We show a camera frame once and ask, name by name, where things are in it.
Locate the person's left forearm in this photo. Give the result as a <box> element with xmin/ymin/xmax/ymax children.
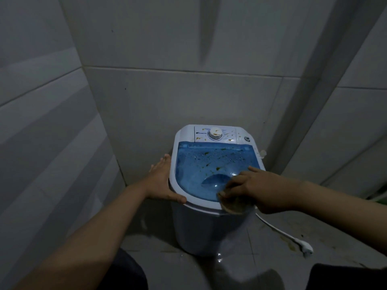
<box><xmin>14</xmin><ymin>182</ymin><xmax>151</xmax><ymax>290</ymax></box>

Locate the person's right leg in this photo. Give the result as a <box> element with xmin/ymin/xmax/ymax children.
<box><xmin>305</xmin><ymin>263</ymin><xmax>387</xmax><ymax>290</ymax></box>

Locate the brown stained cleaning cloth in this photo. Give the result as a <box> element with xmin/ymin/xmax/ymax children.
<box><xmin>218</xmin><ymin>192</ymin><xmax>256</xmax><ymax>215</ymax></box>

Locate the person's left leg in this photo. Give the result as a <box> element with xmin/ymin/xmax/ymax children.
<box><xmin>96</xmin><ymin>248</ymin><xmax>149</xmax><ymax>290</ymax></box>

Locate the white mini washing machine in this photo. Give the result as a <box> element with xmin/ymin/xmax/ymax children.
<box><xmin>168</xmin><ymin>124</ymin><xmax>267</xmax><ymax>258</ymax></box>

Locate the person's left hand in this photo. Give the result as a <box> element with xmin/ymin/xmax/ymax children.
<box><xmin>143</xmin><ymin>153</ymin><xmax>187</xmax><ymax>205</ymax></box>

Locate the person's leg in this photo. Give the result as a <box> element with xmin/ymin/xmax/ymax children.
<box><xmin>305</xmin><ymin>263</ymin><xmax>387</xmax><ymax>290</ymax></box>
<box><xmin>96</xmin><ymin>248</ymin><xmax>149</xmax><ymax>290</ymax></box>

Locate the blue transparent washer lid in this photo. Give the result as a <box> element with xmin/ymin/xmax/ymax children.
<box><xmin>175</xmin><ymin>141</ymin><xmax>262</xmax><ymax>203</ymax></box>

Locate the person's right forearm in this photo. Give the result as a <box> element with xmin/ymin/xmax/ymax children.
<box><xmin>297</xmin><ymin>179</ymin><xmax>387</xmax><ymax>256</ymax></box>

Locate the white power cable with plug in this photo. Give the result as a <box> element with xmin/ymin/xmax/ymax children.
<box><xmin>255</xmin><ymin>212</ymin><xmax>314</xmax><ymax>257</ymax></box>

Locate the person's right hand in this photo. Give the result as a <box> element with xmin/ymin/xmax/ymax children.
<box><xmin>218</xmin><ymin>166</ymin><xmax>300</xmax><ymax>215</ymax></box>

